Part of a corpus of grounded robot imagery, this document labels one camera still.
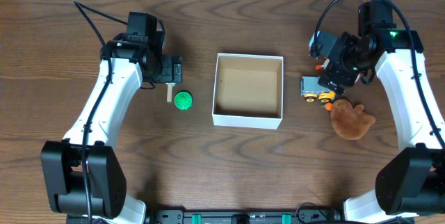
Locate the black cable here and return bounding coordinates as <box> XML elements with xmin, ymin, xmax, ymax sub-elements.
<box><xmin>313</xmin><ymin>0</ymin><xmax>445</xmax><ymax>148</ymax></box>
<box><xmin>72</xmin><ymin>0</ymin><xmax>129</xmax><ymax>224</ymax></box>

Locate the pink white plush toy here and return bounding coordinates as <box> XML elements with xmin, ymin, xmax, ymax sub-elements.
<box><xmin>315</xmin><ymin>56</ymin><xmax>330</xmax><ymax>70</ymax></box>

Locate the pig face wooden rattle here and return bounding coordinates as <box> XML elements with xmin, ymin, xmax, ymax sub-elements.
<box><xmin>166</xmin><ymin>83</ymin><xmax>175</xmax><ymax>103</ymax></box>

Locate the brown plush toy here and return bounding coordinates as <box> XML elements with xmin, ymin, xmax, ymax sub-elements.
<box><xmin>325</xmin><ymin>99</ymin><xmax>376</xmax><ymax>141</ymax></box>

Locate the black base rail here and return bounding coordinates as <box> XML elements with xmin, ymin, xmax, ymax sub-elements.
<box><xmin>134</xmin><ymin>207</ymin><xmax>346</xmax><ymax>224</ymax></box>

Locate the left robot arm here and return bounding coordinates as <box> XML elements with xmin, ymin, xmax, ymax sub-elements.
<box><xmin>40</xmin><ymin>12</ymin><xmax>182</xmax><ymax>223</ymax></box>

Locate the left black cable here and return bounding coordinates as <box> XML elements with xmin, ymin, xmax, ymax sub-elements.
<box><xmin>72</xmin><ymin>0</ymin><xmax>129</xmax><ymax>224</ymax></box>

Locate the green round toy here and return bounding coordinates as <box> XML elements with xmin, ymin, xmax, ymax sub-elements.
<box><xmin>174</xmin><ymin>91</ymin><xmax>193</xmax><ymax>111</ymax></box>

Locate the grey yellow toy truck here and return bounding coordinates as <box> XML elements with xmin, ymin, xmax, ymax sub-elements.
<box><xmin>300</xmin><ymin>77</ymin><xmax>336</xmax><ymax>104</ymax></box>

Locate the white cardboard box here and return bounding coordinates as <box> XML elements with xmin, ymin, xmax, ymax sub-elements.
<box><xmin>211</xmin><ymin>53</ymin><xmax>284</xmax><ymax>129</ymax></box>

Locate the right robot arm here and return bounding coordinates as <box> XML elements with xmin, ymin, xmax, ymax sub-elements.
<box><xmin>309</xmin><ymin>0</ymin><xmax>444</xmax><ymax>223</ymax></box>

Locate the right black cable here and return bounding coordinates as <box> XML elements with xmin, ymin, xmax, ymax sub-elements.
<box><xmin>313</xmin><ymin>0</ymin><xmax>445</xmax><ymax>148</ymax></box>

